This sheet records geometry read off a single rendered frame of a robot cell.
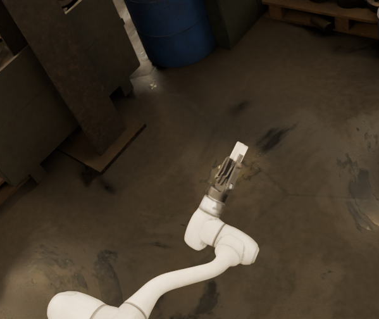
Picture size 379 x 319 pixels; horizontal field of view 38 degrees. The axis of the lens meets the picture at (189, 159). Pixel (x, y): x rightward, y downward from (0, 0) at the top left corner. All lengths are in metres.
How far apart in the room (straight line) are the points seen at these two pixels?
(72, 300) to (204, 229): 0.56
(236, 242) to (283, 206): 1.03
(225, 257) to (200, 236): 0.14
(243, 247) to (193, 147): 1.47
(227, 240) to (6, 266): 1.75
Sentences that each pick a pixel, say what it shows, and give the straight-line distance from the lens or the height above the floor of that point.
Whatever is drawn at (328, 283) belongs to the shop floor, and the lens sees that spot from 2.85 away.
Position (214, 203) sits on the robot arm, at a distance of 2.11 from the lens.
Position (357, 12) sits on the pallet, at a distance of 3.90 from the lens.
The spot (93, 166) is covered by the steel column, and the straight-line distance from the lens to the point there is 3.59.
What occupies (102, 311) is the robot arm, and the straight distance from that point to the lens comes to 1.87.
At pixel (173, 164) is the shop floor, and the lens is 3.42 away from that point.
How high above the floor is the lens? 2.58
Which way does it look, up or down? 49 degrees down
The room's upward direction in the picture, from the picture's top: 23 degrees counter-clockwise
